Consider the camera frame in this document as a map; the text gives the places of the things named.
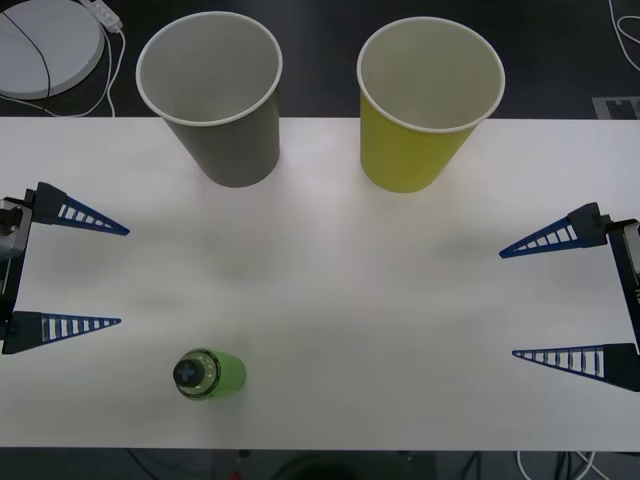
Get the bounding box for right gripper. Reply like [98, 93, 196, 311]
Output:
[498, 202, 640, 392]

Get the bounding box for white round disc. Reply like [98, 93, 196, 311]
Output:
[0, 0, 106, 100]

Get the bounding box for white looped cable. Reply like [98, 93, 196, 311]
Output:
[515, 449, 609, 480]
[608, 0, 640, 69]

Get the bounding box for grey floor plate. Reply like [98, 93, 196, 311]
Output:
[592, 96, 640, 120]

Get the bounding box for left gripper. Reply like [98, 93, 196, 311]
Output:
[0, 181, 131, 355]

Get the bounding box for thin black cable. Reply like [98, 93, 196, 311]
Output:
[0, 10, 54, 112]

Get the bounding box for white power strip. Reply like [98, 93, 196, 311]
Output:
[82, 0, 124, 32]

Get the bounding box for yellow-green waste bin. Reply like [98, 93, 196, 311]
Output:
[356, 16, 506, 195]

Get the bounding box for green plastic bottle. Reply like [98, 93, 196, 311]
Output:
[172, 348, 247, 401]

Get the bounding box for grey waste bin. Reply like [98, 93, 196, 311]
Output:
[135, 13, 284, 189]

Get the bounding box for white power strip cable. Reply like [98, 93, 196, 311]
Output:
[0, 27, 127, 119]

